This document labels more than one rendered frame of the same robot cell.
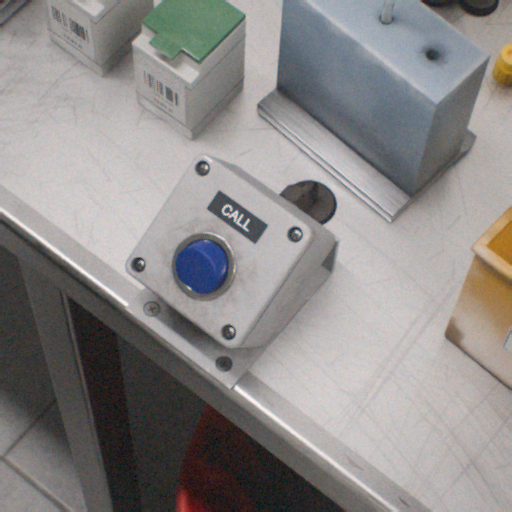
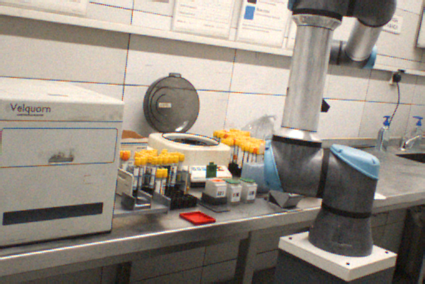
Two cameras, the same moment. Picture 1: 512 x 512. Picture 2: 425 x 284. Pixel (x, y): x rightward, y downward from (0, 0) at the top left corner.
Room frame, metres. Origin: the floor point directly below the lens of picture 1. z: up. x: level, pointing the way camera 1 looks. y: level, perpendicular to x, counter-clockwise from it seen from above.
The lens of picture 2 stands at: (0.23, 1.61, 1.33)
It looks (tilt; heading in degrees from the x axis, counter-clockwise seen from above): 10 degrees down; 281
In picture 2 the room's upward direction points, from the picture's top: 9 degrees clockwise
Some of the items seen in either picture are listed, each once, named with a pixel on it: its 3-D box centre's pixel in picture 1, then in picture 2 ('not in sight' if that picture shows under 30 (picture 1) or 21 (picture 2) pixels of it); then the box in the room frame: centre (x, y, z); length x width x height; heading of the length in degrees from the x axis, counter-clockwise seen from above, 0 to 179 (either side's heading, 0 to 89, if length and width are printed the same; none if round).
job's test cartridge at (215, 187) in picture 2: not in sight; (215, 191); (0.49, 0.16, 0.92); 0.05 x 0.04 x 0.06; 145
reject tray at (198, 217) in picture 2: not in sight; (197, 217); (0.51, 0.30, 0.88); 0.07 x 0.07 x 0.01; 55
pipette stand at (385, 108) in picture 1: (374, 77); (256, 178); (0.41, -0.06, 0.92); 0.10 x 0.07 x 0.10; 49
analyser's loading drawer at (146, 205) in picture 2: not in sight; (128, 204); (0.65, 0.43, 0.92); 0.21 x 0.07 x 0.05; 55
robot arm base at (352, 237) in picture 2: not in sight; (343, 224); (0.15, 0.34, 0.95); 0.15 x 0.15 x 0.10
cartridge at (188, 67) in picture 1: (190, 59); (246, 190); (0.42, 0.04, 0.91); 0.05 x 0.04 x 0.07; 145
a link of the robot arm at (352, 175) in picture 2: not in sight; (349, 176); (0.16, 0.33, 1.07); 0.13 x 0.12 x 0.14; 3
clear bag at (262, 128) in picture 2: not in sight; (257, 135); (0.50, -0.65, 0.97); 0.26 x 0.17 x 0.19; 70
